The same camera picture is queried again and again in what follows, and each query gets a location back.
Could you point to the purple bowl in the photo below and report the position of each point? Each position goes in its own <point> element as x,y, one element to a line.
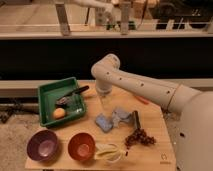
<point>43,146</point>

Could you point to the orange round fruit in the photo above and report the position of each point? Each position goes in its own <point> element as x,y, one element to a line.
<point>59,113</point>

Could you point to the brown grape bunch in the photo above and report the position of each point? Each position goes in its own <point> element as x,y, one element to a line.
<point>139,136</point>

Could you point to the yellow banana peel toy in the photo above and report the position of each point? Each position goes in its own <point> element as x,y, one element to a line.
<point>110,153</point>

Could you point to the orange bowl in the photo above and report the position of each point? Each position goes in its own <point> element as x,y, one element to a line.
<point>81,147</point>

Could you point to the green plastic tray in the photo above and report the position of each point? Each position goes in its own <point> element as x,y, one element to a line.
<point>49,93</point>

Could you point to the orange carrot toy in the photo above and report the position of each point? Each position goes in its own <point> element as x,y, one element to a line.
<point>143,100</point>

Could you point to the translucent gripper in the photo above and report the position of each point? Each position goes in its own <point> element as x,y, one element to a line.
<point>105,101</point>

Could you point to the wooden table board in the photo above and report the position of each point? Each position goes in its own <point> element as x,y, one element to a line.
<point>158,157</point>

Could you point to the black handled brush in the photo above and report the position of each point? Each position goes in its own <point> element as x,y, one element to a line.
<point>63,101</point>

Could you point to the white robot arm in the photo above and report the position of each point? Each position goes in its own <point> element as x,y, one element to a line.
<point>195,142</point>

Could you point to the grey crumpled cloth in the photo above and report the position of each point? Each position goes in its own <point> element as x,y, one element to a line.
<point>120,115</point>

